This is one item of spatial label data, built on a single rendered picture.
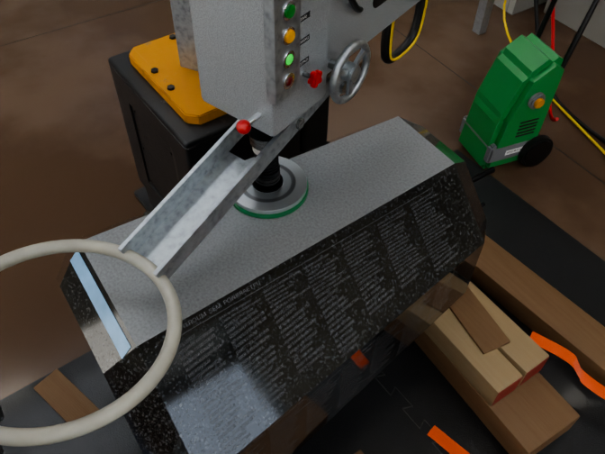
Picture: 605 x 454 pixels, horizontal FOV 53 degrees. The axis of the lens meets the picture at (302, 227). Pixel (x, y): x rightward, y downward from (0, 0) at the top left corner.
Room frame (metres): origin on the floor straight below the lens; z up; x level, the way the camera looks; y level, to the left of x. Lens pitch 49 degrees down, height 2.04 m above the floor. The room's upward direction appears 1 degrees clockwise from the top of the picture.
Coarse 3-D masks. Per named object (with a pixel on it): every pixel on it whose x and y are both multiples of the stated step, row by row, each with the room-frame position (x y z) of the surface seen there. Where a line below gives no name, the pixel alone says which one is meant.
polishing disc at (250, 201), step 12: (288, 168) 1.21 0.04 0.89; (300, 168) 1.21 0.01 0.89; (288, 180) 1.16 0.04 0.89; (300, 180) 1.16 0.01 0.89; (252, 192) 1.11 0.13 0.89; (276, 192) 1.12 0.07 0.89; (288, 192) 1.12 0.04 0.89; (300, 192) 1.12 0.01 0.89; (240, 204) 1.07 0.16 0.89; (252, 204) 1.07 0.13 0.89; (264, 204) 1.07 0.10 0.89; (276, 204) 1.07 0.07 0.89; (288, 204) 1.07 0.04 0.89
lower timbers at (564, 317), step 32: (480, 256) 1.54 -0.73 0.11; (512, 256) 1.54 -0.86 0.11; (512, 288) 1.38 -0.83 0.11; (544, 288) 1.39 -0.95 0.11; (544, 320) 1.24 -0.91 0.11; (576, 320) 1.24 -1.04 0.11; (576, 352) 1.12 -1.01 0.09; (544, 384) 0.97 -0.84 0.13; (480, 416) 0.89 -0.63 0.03; (512, 416) 0.85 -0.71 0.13; (544, 416) 0.86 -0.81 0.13; (576, 416) 0.86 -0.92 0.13; (512, 448) 0.77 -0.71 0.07
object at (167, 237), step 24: (216, 144) 1.09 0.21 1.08; (192, 168) 1.03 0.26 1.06; (216, 168) 1.06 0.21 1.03; (240, 168) 1.06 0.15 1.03; (264, 168) 1.05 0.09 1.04; (192, 192) 1.00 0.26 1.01; (216, 192) 1.00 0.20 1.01; (240, 192) 0.98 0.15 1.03; (168, 216) 0.94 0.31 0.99; (192, 216) 0.93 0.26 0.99; (216, 216) 0.92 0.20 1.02; (144, 240) 0.88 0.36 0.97; (168, 240) 0.88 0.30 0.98; (192, 240) 0.85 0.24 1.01; (168, 264) 0.79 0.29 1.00
